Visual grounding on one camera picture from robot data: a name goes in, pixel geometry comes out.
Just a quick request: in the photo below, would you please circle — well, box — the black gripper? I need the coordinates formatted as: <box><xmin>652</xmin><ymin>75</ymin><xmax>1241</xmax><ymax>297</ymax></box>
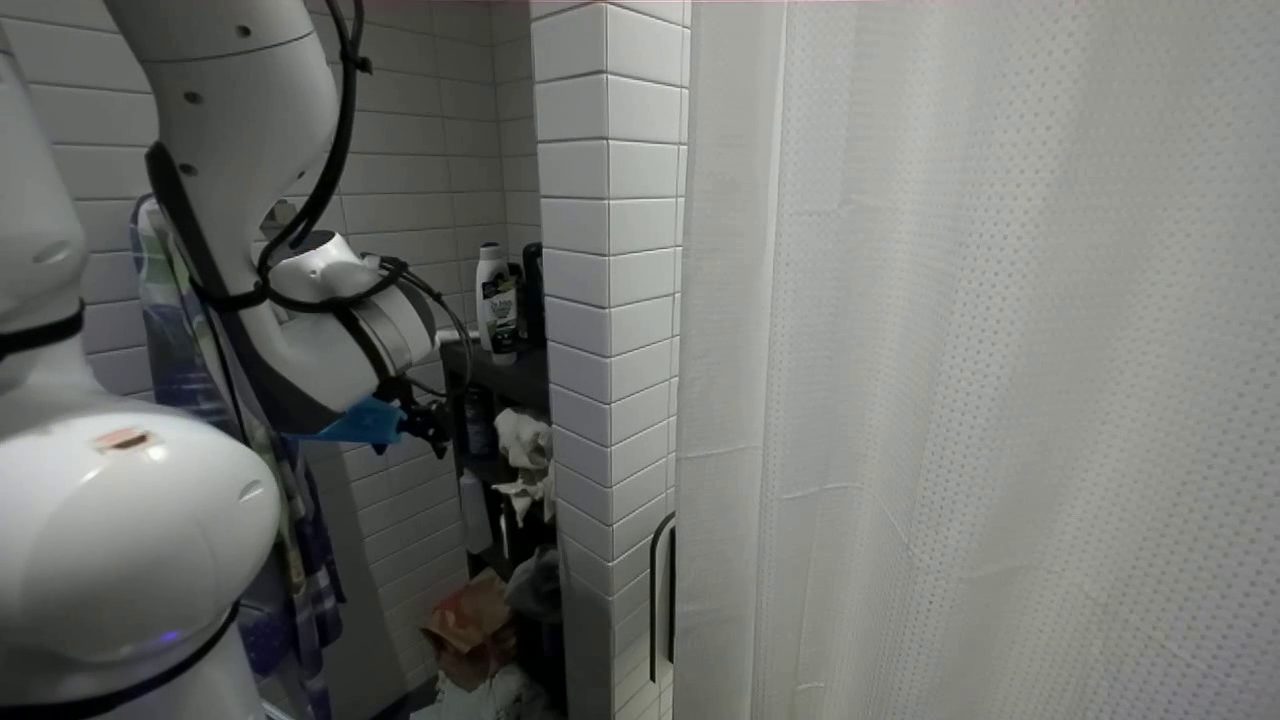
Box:
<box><xmin>388</xmin><ymin>376</ymin><xmax>462</xmax><ymax>466</ymax></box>

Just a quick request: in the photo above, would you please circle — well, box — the blue cloth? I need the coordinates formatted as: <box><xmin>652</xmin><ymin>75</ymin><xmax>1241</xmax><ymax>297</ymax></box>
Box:
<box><xmin>316</xmin><ymin>391</ymin><xmax>407</xmax><ymax>453</ymax></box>

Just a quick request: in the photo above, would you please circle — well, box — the black shelf unit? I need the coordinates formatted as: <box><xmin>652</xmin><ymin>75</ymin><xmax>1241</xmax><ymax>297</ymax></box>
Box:
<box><xmin>437</xmin><ymin>332</ymin><xmax>574</xmax><ymax>718</ymax></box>

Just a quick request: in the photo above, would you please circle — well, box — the white bottle with label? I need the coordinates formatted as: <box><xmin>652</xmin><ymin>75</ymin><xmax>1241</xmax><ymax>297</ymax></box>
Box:
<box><xmin>474</xmin><ymin>239</ymin><xmax>526</xmax><ymax>359</ymax></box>

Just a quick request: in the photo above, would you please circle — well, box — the black bottle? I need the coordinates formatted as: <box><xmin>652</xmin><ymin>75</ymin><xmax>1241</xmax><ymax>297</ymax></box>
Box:
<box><xmin>518</xmin><ymin>239</ymin><xmax>550</xmax><ymax>351</ymax></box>

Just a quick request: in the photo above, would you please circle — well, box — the grey crumpled cloth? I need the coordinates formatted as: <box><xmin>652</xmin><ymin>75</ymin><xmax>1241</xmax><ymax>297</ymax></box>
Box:
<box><xmin>508</xmin><ymin>544</ymin><xmax>570</xmax><ymax>611</ymax></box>

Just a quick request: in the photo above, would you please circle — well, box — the white shower curtain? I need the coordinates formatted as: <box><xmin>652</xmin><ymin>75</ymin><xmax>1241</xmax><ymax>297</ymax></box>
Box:
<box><xmin>671</xmin><ymin>0</ymin><xmax>1280</xmax><ymax>720</ymax></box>

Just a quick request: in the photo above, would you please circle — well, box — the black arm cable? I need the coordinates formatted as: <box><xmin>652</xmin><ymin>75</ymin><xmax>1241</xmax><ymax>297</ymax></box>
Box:
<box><xmin>247</xmin><ymin>0</ymin><xmax>474</xmax><ymax>403</ymax></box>

